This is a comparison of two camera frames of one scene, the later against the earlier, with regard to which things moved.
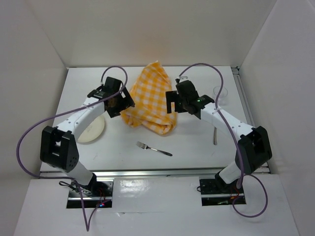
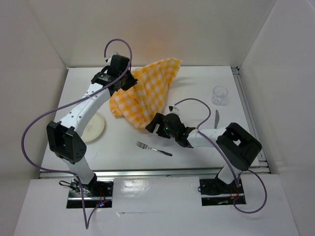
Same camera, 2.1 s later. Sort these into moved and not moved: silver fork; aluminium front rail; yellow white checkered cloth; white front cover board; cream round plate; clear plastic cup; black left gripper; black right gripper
Moved: black left gripper; black right gripper; yellow white checkered cloth
Not moved: aluminium front rail; silver fork; white front cover board; clear plastic cup; cream round plate
